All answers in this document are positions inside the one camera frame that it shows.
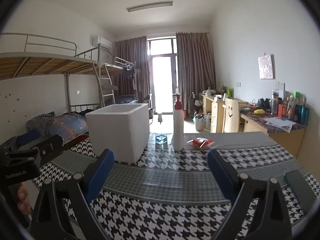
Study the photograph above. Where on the grey bundled blanket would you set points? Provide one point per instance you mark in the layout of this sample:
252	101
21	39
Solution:
42	123

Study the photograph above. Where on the person left hand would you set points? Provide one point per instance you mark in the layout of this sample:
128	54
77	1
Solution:
23	200

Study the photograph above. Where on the red snack packet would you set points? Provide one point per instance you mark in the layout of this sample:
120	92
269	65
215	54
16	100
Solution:
200	143

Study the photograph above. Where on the white papers on desk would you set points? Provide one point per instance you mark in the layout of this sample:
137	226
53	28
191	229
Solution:
285	125

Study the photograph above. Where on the long wooden desk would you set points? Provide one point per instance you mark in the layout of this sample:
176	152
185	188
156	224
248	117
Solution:
250	122

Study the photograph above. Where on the pink cartoon wall picture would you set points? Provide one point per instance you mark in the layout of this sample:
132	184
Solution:
265	64

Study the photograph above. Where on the right brown curtain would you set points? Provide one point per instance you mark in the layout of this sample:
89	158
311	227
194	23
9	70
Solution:
195	62

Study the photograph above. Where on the white air conditioner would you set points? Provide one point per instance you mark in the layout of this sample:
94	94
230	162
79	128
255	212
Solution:
98	40

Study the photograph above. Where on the houndstooth table cloth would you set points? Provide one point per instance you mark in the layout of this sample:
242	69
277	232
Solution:
173	195

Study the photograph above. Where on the left brown curtain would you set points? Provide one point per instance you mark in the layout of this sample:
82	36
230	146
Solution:
135	79

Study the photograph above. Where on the white waste bin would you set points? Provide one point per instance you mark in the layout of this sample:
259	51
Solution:
200	122

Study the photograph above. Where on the black folding chair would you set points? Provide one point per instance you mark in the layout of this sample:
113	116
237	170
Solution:
148	101

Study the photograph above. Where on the brown curtain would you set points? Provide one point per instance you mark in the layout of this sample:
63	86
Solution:
195	62
135	79

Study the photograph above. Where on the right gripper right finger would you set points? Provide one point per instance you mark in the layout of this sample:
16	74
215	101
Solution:
225	175

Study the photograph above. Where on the clear blue liquid bottle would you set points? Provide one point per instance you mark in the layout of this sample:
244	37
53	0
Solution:
161	139

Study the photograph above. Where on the white pump lotion bottle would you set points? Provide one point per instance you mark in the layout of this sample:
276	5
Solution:
178	114

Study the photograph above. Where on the glass balcony door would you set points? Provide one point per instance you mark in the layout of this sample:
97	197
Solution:
162	53

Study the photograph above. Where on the white foam box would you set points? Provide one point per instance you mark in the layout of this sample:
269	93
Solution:
123	128

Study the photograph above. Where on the wooden smiley chair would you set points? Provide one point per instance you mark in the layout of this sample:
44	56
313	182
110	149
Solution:
231	118

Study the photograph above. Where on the metal bunk bed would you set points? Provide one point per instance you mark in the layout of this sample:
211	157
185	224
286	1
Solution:
41	74

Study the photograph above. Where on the dark green case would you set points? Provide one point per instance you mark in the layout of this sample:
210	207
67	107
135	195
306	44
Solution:
301	190

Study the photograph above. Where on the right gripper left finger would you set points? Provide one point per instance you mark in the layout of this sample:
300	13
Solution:
97	173

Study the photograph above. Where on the ceiling tube light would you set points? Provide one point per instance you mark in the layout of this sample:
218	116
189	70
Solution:
150	6

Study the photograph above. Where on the yellow object on desk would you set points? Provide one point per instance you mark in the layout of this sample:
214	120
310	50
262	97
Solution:
259	111

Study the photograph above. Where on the blue orange quilt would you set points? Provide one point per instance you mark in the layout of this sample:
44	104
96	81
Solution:
68	126

